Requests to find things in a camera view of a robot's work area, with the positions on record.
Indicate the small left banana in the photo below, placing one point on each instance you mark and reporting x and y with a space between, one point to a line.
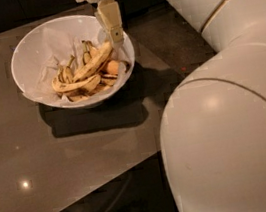
64 72

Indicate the bottom banana pieces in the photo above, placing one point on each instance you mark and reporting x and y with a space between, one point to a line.
106 81

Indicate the long top banana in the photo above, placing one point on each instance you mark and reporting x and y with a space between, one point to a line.
95 62

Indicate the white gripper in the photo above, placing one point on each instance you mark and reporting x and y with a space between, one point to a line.
108 13

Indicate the upright middle banana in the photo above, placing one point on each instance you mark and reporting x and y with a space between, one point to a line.
89 51

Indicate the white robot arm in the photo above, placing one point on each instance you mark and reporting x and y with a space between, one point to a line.
213 130

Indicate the white bowl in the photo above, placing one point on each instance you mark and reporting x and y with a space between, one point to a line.
35 46

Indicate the white paper liner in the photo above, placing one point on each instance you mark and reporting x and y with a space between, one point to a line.
51 44

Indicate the orange round fruit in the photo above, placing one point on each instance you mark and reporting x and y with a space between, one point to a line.
113 67

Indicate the front curved banana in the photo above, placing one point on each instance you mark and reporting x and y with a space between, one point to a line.
88 84

